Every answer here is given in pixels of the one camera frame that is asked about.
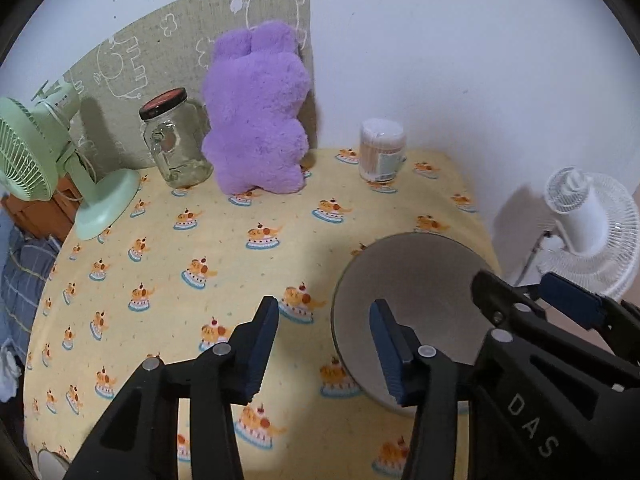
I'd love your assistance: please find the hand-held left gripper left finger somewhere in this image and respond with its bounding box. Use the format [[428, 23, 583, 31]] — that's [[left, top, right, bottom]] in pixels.
[[62, 296, 279, 480]]

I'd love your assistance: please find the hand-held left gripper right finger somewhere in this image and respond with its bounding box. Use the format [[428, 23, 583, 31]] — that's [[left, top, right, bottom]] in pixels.
[[370, 299, 477, 480]]

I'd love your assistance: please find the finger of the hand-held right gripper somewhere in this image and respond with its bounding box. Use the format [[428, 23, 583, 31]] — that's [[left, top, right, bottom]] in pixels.
[[540, 272, 640, 361], [472, 269, 549, 332]]

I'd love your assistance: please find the white desk fan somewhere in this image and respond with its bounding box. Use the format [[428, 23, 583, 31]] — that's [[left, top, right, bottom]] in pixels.
[[525, 166, 640, 301]]

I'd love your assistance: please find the yellow cartoon print tablecloth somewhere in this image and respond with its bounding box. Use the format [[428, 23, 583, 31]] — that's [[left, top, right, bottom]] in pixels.
[[22, 147, 503, 480]]

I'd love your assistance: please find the cotton swab container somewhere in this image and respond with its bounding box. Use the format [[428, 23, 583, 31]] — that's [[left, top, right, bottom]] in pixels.
[[359, 119, 407, 182]]

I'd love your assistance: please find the green desk fan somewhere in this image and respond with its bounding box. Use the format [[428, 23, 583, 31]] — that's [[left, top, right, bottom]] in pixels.
[[0, 80, 142, 242]]

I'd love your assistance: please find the glass mug jar with lid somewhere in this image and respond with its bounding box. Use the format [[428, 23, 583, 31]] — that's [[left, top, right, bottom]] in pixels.
[[138, 88, 215, 190]]

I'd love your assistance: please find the purple plush toy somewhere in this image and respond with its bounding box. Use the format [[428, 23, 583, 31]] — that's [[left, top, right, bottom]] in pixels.
[[201, 20, 313, 196]]

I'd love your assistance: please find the blue plaid pillow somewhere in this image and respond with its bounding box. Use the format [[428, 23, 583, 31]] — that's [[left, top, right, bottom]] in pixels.
[[0, 210, 63, 361]]

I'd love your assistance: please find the white plastic bag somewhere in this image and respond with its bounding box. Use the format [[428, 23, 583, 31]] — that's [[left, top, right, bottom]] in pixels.
[[0, 347, 22, 403]]

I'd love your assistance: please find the grey-green cartoon wall mat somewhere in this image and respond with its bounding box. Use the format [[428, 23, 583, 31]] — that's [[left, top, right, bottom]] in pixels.
[[67, 0, 315, 171]]

